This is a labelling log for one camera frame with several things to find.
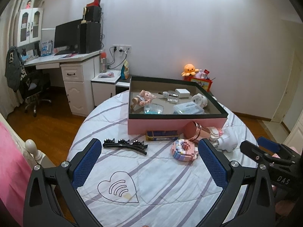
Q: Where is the white handheld device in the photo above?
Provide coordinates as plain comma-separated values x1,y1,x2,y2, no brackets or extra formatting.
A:
216,127,238,153

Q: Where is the white pink block model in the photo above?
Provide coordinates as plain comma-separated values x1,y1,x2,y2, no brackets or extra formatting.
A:
206,127,223,142

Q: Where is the pink purple block model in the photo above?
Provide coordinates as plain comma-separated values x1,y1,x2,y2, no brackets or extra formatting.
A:
170,139,198,162

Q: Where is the rose gold metal cup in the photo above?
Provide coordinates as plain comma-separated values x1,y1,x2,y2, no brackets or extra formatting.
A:
183,121,210,144

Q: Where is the black hair clip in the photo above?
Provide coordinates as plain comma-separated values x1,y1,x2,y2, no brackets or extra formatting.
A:
103,139,148,155

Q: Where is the clear dental floss box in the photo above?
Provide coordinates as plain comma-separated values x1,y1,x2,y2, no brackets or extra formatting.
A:
174,101,204,115

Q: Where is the blue gold box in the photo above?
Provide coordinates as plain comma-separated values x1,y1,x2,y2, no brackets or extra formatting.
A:
145,131,180,141

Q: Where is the clear blue capsule ball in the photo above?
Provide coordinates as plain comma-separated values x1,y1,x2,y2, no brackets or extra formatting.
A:
144,103,164,114

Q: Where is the white power adapter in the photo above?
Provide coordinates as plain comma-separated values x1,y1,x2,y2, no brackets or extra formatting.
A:
175,89,191,98

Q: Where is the pink hair doll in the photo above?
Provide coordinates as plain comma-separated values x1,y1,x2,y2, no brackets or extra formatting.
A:
130,90,156,110

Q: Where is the clear glass bottle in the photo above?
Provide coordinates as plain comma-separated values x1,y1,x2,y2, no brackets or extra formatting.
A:
158,91,179,103

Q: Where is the striped white bedsheet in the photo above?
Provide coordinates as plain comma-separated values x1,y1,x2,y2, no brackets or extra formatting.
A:
67,91,257,226

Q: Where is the black white low cabinet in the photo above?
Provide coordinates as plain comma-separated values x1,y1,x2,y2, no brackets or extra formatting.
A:
91,70,130,107

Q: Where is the red cartoon storage box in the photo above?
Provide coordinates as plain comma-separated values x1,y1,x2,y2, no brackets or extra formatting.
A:
183,76,213,92

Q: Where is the pink black storage box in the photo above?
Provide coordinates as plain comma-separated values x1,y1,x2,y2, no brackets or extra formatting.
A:
127,76,228,134

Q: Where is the white desk with drawers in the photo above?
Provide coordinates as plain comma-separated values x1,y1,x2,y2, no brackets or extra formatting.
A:
25,51,100,117

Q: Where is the yellow snack bag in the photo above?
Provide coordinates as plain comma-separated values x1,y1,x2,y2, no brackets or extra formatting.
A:
121,59,129,80

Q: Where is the black office chair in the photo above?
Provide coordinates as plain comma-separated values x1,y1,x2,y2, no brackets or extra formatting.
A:
19,70,52,117

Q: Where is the orange lid bottle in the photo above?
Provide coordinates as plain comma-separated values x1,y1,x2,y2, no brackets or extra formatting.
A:
100,52,107,73

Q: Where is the beige curtain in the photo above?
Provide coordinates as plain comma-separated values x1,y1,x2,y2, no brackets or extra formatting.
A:
1,0,34,118

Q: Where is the orange octopus plush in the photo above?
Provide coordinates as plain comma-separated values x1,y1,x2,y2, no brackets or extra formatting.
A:
181,64,199,77

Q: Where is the dark hanging jacket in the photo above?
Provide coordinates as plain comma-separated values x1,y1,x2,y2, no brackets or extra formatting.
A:
5,46,27,92

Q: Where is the black computer monitor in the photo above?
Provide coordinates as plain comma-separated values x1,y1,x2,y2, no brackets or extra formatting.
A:
54,19,82,55

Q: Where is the black computer tower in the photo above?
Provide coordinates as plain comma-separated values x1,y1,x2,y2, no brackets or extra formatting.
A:
77,22,101,54

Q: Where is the black speaker box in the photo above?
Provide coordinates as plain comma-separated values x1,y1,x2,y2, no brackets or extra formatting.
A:
83,6,102,23

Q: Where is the small doll on cabinet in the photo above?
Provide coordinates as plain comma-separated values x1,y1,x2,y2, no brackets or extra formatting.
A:
26,0,32,9

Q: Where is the white bed post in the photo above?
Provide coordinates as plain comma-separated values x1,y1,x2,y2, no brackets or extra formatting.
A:
25,139,48,168

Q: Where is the wall power strip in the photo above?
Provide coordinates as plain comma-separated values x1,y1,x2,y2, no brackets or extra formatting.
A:
113,44,132,53

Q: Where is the white wall cabinet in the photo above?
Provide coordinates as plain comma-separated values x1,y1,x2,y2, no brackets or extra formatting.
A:
15,8,44,47

